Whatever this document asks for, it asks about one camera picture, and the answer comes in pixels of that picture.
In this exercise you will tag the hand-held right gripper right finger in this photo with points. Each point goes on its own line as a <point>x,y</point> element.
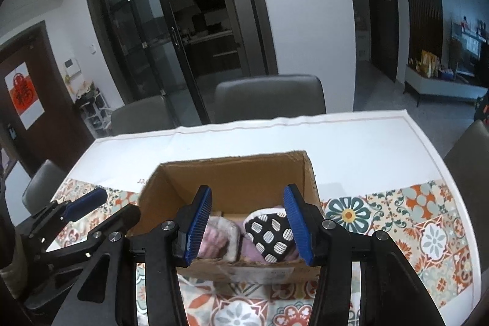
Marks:
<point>300,228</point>

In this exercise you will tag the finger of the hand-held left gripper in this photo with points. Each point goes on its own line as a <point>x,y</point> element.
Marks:
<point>86,203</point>
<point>118,223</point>

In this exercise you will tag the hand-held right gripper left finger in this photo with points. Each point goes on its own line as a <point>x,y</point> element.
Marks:
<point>196,230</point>

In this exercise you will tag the pink fluffy sock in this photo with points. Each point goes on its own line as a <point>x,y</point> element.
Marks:
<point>221,238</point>

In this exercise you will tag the black white patterned pouch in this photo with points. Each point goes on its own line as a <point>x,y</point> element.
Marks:
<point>267,234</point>

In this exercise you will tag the cardboard box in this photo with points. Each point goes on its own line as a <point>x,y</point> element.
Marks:
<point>237,184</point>

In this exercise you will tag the grey dining chair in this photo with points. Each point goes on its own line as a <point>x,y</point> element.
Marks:
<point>267,97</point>
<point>143,116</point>
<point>44,184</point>
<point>470,169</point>

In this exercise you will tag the small shoe rack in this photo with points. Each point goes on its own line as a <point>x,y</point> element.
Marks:
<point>93,112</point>

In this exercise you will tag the brown wooden door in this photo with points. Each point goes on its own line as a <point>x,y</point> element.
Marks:
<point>49,104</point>

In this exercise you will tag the tile patterned tablecloth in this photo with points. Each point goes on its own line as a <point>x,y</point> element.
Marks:
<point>363,142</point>

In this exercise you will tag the red and white door poster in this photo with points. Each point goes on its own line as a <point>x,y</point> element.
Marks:
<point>23,95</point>

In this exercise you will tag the white intercom panel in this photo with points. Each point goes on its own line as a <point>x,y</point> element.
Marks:
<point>72,67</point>

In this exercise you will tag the dark framed glass sliding door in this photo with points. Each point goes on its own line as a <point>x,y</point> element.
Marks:
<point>133,24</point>

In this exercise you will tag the white low cabinet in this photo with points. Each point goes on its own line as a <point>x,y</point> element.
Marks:
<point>439,87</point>

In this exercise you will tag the yellow snack bags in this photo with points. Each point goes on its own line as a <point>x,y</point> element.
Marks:
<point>429,63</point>

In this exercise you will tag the dark wooden door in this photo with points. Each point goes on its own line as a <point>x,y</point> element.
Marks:
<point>382,13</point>

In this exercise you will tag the dark media shelf unit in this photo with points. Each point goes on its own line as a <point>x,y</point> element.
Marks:
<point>472,47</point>

